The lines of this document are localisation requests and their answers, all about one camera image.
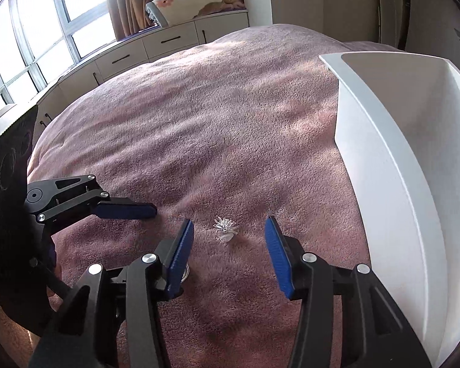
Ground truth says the silver swan charm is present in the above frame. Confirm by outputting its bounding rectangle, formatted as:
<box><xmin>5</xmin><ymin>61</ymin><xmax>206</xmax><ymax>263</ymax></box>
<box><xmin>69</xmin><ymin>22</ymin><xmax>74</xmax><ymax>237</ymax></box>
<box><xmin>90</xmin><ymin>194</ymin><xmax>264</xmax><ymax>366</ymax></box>
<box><xmin>181</xmin><ymin>265</ymin><xmax>190</xmax><ymax>282</ymax></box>

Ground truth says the clear crystal spiky brooch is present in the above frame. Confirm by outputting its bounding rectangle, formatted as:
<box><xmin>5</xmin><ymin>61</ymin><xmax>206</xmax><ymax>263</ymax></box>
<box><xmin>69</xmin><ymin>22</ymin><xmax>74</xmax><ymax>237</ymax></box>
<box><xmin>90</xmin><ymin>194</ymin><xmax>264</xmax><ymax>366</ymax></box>
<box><xmin>213</xmin><ymin>216</ymin><xmax>238</xmax><ymax>243</ymax></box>

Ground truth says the pink fleece bed blanket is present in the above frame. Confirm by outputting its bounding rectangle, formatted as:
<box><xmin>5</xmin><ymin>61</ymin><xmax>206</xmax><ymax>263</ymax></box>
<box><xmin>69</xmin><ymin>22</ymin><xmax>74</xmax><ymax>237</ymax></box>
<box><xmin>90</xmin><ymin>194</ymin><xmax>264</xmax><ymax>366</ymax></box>
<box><xmin>27</xmin><ymin>25</ymin><xmax>386</xmax><ymax>367</ymax></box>

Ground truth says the white window seat drawer cabinet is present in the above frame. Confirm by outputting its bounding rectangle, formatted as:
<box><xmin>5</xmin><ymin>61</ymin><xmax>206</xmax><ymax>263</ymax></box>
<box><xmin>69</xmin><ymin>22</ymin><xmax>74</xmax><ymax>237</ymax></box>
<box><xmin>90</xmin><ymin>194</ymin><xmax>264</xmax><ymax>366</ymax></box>
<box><xmin>0</xmin><ymin>9</ymin><xmax>251</xmax><ymax>146</ymax></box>

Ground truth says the white plastic storage bin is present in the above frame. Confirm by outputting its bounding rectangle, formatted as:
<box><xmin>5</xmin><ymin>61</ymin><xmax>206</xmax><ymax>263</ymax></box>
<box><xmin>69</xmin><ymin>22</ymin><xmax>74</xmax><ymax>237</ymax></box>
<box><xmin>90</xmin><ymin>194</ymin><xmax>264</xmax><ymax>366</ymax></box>
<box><xmin>321</xmin><ymin>52</ymin><xmax>460</xmax><ymax>367</ymax></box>

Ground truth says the grey wardrobe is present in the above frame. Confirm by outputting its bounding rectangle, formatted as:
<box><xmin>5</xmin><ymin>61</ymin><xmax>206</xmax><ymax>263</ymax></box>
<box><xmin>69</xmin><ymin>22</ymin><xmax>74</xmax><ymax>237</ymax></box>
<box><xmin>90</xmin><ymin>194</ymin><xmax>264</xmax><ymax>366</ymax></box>
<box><xmin>405</xmin><ymin>0</ymin><xmax>460</xmax><ymax>69</ymax></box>

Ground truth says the leaning narrow mirror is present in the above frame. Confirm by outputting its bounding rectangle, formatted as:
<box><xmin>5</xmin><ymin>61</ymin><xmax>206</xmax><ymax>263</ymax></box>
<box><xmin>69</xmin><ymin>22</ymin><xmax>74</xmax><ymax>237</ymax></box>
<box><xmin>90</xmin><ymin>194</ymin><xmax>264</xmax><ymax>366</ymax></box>
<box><xmin>378</xmin><ymin>0</ymin><xmax>404</xmax><ymax>48</ymax></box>

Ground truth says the window with white frame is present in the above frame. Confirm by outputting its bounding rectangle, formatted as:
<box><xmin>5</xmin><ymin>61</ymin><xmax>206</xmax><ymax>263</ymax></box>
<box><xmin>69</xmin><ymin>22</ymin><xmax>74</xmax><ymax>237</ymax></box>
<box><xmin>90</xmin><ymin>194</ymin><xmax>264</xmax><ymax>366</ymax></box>
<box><xmin>0</xmin><ymin>0</ymin><xmax>115</xmax><ymax>109</ymax></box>

